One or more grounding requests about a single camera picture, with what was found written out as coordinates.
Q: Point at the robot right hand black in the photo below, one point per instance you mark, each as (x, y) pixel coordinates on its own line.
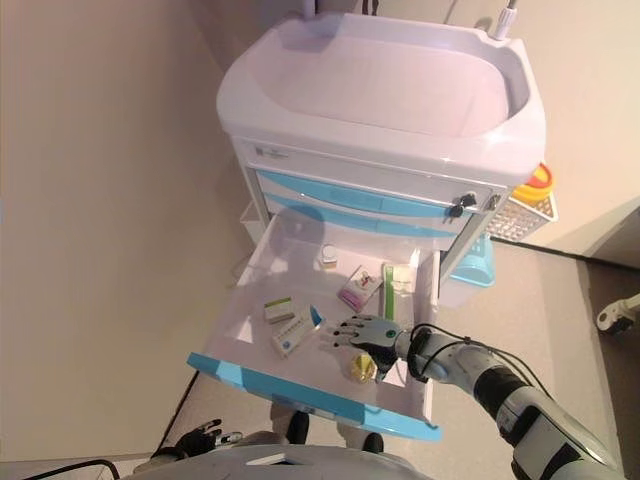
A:
(370, 335)

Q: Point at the robot left hand black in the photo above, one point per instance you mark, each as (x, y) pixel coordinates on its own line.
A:
(197, 442)

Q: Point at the clear bottle yellow capsules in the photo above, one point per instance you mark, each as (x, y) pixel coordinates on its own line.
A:
(361, 370)

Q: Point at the blue fronted cart drawer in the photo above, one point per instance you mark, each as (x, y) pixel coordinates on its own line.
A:
(360, 220)
(300, 395)
(350, 192)

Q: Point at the robot right arm silver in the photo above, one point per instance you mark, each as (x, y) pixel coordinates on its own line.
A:
(525, 415)

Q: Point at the pink edged medicine box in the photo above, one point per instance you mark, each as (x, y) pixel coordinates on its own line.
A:
(360, 282)

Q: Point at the white long medicine box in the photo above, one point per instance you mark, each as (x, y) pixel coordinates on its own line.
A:
(292, 337)

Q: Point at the green white medicine box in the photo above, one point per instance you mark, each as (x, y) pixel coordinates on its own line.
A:
(279, 312)

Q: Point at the white open cart bin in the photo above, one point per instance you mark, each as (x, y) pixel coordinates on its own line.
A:
(250, 220)

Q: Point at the green toothbrush pack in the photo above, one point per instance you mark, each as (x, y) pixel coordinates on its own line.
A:
(387, 295)

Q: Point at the blue plastic piece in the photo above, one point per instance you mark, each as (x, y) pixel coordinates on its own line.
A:
(316, 317)

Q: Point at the clear plastic pack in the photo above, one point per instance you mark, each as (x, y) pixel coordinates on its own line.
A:
(402, 280)

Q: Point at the round white jar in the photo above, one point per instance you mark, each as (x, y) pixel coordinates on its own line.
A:
(328, 255)

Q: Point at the grey robot torso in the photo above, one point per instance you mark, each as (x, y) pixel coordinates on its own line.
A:
(310, 465)

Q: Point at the white bin blue lid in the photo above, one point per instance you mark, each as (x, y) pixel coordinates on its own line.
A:
(472, 270)

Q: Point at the black cart keys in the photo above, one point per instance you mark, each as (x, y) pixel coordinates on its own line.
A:
(465, 200)

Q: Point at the grey cart lock latch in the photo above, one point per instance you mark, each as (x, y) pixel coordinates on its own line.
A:
(493, 202)

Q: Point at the white perforated basket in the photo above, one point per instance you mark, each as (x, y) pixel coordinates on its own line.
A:
(515, 220)

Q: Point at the yellow sharps container red lid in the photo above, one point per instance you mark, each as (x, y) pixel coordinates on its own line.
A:
(532, 190)

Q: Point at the white medical cart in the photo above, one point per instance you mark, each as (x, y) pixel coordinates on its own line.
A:
(380, 90)

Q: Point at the metal infusion pole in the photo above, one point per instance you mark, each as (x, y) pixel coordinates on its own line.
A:
(505, 22)

